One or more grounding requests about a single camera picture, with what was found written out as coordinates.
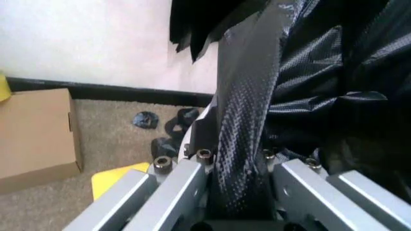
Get brown cardboard box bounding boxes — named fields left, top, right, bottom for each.
left=0, top=88, right=85, bottom=186

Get black baseboard strip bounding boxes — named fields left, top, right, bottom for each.
left=5, top=76, right=216, bottom=107

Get black plastic garbage bag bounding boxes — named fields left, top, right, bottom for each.
left=168, top=0, right=411, bottom=221

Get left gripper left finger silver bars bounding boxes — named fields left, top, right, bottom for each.
left=62, top=95, right=223, bottom=231

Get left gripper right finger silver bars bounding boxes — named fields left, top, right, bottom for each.
left=261, top=148, right=411, bottom=231

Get yellow object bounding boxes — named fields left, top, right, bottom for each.
left=0, top=70, right=14, bottom=102

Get yellow flat panel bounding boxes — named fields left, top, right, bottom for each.
left=91, top=161, right=152, bottom=202

